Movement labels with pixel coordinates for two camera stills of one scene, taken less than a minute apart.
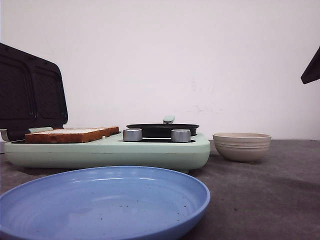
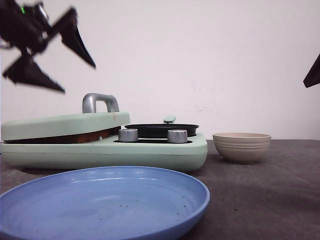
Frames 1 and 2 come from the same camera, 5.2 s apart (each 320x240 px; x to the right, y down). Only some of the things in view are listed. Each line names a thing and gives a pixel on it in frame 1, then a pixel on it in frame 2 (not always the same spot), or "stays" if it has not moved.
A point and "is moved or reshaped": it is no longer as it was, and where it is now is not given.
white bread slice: [69, 135] is moved or reshaped
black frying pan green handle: [163, 130] stays
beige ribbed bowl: [243, 147] stays
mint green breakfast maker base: [155, 151] stays
